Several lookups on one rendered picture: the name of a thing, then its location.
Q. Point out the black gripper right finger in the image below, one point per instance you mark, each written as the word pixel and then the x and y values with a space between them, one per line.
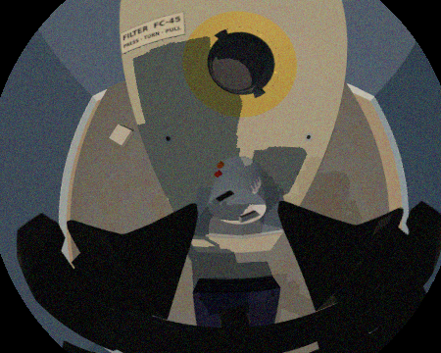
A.
pixel 329 251

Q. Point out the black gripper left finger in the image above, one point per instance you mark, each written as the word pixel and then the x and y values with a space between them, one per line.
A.
pixel 151 258

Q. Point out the tan rectangular block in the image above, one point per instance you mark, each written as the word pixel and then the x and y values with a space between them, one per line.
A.
pixel 121 135

